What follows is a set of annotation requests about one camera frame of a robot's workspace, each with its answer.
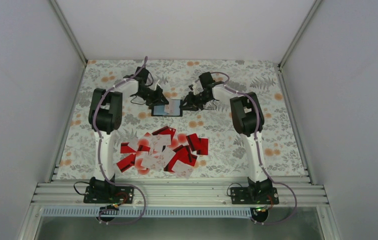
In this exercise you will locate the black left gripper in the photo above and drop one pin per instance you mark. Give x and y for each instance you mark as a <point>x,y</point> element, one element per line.
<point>157,101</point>

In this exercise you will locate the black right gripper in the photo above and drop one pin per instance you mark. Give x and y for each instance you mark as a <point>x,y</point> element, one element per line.
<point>190,98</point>

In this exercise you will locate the black card holder wallet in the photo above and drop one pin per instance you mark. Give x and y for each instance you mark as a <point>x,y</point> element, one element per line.
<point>158,111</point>

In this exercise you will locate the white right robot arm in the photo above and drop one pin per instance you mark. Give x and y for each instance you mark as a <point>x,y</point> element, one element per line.
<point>247,120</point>

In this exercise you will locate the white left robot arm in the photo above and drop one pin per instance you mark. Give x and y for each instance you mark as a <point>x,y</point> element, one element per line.
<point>105,117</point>

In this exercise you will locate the red card centre right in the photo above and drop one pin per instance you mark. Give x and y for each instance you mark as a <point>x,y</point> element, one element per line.
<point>194,142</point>

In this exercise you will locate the red card far right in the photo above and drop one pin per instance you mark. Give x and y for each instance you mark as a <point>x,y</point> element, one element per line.
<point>203,147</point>

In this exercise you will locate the red card lower right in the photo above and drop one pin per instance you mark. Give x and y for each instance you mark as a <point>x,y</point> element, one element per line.
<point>183,154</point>

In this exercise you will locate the floral patterned table mat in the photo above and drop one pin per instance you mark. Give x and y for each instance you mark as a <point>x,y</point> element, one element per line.
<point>226,153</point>

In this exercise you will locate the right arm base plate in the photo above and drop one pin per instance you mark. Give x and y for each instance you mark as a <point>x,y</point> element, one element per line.
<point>242,196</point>

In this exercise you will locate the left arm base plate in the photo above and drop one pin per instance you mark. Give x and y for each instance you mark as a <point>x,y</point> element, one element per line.
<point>108,195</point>

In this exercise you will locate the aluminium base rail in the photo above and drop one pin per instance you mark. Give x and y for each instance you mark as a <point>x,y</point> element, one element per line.
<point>181,193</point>

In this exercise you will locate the slotted cable duct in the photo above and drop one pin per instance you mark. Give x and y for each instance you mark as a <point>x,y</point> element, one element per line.
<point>150,212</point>

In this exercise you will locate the aluminium frame post right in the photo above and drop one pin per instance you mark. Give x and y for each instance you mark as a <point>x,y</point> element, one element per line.
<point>305,23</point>

